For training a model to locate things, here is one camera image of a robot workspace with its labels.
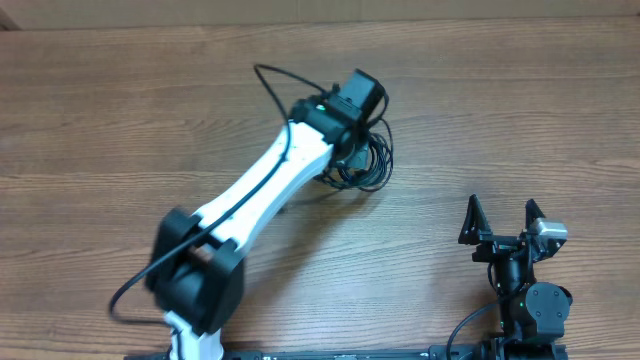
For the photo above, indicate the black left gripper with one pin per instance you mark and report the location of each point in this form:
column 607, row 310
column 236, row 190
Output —
column 360, row 159

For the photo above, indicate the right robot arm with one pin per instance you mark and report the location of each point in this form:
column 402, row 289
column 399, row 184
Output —
column 531, row 313

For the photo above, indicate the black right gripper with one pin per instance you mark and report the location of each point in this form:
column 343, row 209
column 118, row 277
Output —
column 475, row 232

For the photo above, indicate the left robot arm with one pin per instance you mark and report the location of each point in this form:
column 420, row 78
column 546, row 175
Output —
column 197, row 265

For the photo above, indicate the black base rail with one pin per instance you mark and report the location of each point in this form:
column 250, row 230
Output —
column 434, row 352

